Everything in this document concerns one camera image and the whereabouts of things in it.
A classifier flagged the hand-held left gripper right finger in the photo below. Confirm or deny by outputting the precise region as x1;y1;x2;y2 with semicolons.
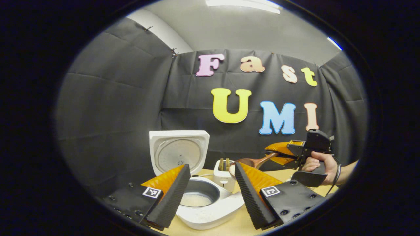
234;162;332;230

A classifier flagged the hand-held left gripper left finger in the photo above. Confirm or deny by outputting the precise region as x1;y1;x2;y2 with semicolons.
98;164;191;231

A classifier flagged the wooden spoon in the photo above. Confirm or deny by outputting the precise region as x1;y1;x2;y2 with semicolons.
229;152;279;179

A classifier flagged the white rice cooker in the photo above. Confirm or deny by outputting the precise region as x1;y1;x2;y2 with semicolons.
149;130;245;230

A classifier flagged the white toaster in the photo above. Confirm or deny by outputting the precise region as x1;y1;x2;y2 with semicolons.
213;160;237;193

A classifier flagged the ceiling light panel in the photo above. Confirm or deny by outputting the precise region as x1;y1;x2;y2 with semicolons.
327;37;343;51

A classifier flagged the black backdrop cloth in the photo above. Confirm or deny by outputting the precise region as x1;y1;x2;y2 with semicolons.
56;16;368;197

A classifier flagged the black cable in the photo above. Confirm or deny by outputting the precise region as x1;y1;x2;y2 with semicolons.
326;157;342;196

